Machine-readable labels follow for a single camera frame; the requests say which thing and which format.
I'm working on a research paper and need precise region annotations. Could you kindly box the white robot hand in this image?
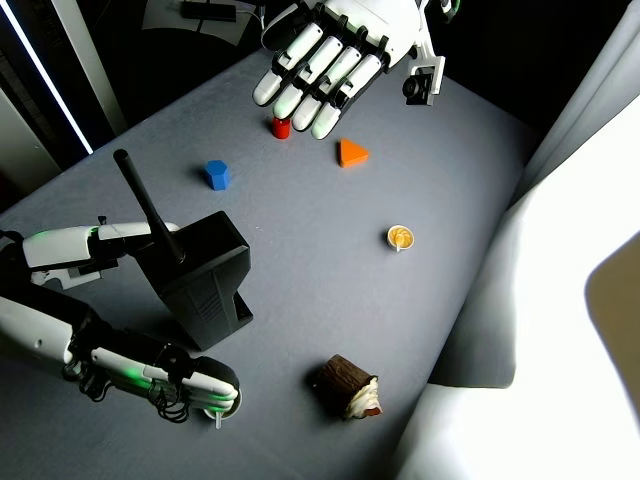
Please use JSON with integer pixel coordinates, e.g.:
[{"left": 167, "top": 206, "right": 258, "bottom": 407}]
[
  {"left": 0, "top": 222, "right": 242, "bottom": 426},
  {"left": 252, "top": 0, "right": 427, "bottom": 141}
]

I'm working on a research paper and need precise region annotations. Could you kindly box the black radio box with antenna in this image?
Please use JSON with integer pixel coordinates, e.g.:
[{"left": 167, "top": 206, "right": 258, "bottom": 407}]
[{"left": 112, "top": 148, "right": 255, "bottom": 352}]

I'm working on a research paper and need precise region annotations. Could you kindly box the white panel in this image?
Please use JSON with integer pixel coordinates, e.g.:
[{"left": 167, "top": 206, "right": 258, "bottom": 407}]
[{"left": 0, "top": 87, "right": 64, "bottom": 186}]

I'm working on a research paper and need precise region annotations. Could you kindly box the orange triangle block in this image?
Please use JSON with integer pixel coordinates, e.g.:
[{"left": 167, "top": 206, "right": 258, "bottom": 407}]
[{"left": 337, "top": 138, "right": 370, "bottom": 169}]

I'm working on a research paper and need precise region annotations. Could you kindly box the flat black box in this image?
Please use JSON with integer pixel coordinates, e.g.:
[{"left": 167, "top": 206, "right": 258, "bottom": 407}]
[{"left": 179, "top": 0, "right": 239, "bottom": 22}]

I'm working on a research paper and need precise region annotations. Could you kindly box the black backdrop cloth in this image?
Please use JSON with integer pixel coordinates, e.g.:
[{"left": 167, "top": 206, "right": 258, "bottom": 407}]
[{"left": 424, "top": 0, "right": 631, "bottom": 136}]

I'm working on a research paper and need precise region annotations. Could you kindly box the white light bar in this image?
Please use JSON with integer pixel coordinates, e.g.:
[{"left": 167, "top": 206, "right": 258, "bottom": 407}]
[{"left": 0, "top": 0, "right": 96, "bottom": 156}]

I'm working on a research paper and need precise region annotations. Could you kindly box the blue hexagon block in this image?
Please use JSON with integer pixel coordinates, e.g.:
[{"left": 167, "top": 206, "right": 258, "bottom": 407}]
[{"left": 203, "top": 159, "right": 232, "bottom": 192}]

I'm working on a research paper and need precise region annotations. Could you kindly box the grey sheet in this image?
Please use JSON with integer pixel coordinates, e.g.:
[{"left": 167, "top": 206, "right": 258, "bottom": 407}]
[{"left": 142, "top": 0, "right": 261, "bottom": 49}]

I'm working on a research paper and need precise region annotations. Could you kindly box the small cup of latte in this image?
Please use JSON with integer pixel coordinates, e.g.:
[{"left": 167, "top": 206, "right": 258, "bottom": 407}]
[{"left": 386, "top": 224, "right": 416, "bottom": 254}]

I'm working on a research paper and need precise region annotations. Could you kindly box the white curtain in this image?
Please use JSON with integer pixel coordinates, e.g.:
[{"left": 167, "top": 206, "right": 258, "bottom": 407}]
[{"left": 394, "top": 0, "right": 640, "bottom": 480}]

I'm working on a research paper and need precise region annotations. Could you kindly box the green soup cup with spoon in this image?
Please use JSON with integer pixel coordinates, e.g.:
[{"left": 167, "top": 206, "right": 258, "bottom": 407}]
[{"left": 202, "top": 387, "right": 244, "bottom": 430}]

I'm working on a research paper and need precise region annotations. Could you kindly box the grey table cloth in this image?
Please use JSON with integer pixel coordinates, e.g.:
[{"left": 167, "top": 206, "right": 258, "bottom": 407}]
[{"left": 0, "top": 49, "right": 541, "bottom": 480}]

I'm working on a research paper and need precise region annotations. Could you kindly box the black wrist camera white bracket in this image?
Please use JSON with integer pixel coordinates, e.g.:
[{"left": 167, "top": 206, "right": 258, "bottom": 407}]
[{"left": 402, "top": 42, "right": 447, "bottom": 107}]

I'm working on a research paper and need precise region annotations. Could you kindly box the white post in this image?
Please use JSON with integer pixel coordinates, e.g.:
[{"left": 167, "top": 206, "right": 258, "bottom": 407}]
[{"left": 49, "top": 0, "right": 129, "bottom": 136}]

